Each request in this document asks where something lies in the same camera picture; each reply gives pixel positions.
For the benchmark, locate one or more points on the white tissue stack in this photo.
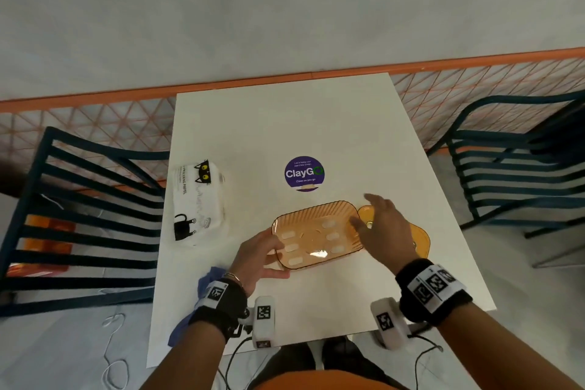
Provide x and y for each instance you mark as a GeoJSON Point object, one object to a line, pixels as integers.
{"type": "Point", "coordinates": [201, 202]}

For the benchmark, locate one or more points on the person's right forearm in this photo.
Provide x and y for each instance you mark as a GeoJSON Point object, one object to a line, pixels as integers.
{"type": "Point", "coordinates": [502, 348]}

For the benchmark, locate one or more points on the dark trousers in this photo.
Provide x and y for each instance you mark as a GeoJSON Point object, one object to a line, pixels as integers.
{"type": "Point", "coordinates": [343, 353]}

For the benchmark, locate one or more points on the orange ribbed plastic box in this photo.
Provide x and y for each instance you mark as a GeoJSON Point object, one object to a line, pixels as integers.
{"type": "Point", "coordinates": [315, 234]}

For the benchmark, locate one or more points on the black right wristband with markers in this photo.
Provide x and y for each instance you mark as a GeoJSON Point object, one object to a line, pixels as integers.
{"type": "Point", "coordinates": [434, 289]}

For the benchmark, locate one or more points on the purple round sticker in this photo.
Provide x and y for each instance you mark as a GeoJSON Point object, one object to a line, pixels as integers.
{"type": "Point", "coordinates": [305, 173]}

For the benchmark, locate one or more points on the orange plastic lid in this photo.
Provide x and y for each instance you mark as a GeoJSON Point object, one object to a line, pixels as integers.
{"type": "Point", "coordinates": [421, 239]}

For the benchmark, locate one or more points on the blue cloth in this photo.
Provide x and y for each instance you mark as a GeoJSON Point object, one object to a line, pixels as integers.
{"type": "Point", "coordinates": [204, 276]}

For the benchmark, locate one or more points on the person's left forearm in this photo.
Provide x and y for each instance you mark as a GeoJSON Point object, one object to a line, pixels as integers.
{"type": "Point", "coordinates": [183, 362]}

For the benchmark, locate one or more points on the person's right hand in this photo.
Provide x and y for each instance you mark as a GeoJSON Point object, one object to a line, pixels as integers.
{"type": "Point", "coordinates": [388, 234]}

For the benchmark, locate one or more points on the dark green slatted chair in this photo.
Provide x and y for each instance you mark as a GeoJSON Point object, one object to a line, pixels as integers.
{"type": "Point", "coordinates": [502, 156]}
{"type": "Point", "coordinates": [27, 202]}

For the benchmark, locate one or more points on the orange shirt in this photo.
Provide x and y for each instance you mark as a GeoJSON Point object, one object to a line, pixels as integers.
{"type": "Point", "coordinates": [333, 380]}

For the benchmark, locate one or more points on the orange mesh fence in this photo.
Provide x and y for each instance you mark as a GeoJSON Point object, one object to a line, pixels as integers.
{"type": "Point", "coordinates": [91, 99]}

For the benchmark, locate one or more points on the person's left hand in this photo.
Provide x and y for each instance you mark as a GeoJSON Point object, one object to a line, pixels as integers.
{"type": "Point", "coordinates": [251, 261]}

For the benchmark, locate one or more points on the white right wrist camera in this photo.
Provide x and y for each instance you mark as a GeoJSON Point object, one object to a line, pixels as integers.
{"type": "Point", "coordinates": [388, 323]}

